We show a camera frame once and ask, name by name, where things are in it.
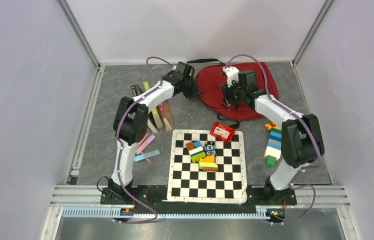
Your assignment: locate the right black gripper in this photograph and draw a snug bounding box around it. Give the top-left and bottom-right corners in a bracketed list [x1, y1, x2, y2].
[220, 78, 245, 107]

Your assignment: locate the red backpack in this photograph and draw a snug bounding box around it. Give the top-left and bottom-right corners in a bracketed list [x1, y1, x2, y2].
[187, 58, 280, 122]

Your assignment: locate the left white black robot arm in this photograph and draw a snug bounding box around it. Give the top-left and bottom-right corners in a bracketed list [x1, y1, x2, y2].
[107, 61, 199, 204]

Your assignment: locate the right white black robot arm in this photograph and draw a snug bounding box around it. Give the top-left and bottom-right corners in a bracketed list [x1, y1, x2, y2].
[221, 66, 325, 204]

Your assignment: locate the pink purple book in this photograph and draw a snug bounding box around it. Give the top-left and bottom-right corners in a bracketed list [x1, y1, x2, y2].
[159, 100, 174, 131]

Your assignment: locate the green book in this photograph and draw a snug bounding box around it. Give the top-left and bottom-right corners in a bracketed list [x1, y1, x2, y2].
[143, 81, 164, 129]

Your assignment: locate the red plastic card box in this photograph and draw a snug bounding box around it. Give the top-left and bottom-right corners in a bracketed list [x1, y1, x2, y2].
[210, 121, 236, 143]

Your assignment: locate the dark blue book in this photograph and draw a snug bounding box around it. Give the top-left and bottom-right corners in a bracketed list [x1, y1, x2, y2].
[134, 84, 158, 133]

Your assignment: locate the brown blue green block stack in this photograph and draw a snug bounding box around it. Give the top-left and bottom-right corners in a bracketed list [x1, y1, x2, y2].
[185, 141, 207, 163]

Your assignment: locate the blue owl number block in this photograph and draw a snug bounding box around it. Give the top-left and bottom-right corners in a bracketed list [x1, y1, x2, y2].
[204, 141, 217, 156]

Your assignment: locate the black orange book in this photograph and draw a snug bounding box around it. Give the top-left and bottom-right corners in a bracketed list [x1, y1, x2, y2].
[130, 85, 138, 97]

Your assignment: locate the pink highlighter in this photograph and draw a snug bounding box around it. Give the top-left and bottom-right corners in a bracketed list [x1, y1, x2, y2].
[136, 134, 156, 155]

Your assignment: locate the orange pencil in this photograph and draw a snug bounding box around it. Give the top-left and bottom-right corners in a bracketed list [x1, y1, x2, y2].
[138, 133, 149, 147]

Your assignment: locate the long striped block tower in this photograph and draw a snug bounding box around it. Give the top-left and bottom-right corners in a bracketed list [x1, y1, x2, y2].
[264, 122, 282, 168]

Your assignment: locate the light blue highlighter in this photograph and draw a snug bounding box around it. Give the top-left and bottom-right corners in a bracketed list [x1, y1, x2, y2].
[134, 149, 160, 162]

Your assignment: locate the green yellow orange block stack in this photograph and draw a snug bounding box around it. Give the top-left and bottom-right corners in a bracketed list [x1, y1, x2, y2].
[198, 155, 219, 172]

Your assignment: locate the red pencil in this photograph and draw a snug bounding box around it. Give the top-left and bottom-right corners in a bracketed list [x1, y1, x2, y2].
[140, 151, 152, 164]

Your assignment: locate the black white chessboard mat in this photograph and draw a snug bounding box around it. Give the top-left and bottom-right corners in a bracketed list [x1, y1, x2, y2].
[167, 129, 248, 204]

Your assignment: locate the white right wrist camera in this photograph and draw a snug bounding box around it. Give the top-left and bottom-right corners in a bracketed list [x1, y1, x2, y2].
[222, 66, 240, 88]

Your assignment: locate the blue toothed cable rail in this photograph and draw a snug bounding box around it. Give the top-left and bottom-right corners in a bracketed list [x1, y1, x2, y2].
[61, 206, 270, 220]

